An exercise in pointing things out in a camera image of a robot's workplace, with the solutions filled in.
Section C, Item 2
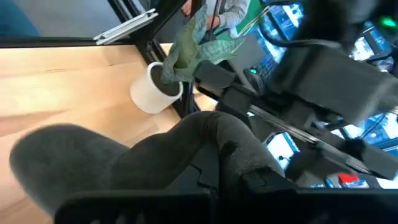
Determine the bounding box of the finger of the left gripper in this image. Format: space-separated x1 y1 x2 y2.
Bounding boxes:
194 60 253 125
340 138 398 181

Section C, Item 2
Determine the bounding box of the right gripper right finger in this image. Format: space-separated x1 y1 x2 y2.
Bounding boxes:
244 167 296 191

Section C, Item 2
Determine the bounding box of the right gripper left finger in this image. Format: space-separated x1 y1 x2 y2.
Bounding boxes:
169 143 220 191

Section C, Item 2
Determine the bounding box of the dark green baseball cap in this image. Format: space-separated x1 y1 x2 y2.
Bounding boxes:
9 111 285 215

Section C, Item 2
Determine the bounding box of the small red box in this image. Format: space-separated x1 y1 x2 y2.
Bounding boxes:
338 173 361 188

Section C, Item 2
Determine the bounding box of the black computer mouse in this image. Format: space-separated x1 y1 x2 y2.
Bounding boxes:
244 67 265 90

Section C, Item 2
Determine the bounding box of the snake plant in white pot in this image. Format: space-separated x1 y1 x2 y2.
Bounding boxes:
129 4 246 115

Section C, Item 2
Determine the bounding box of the silver aluminium bracket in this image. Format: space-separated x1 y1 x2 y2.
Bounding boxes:
93 8 159 46

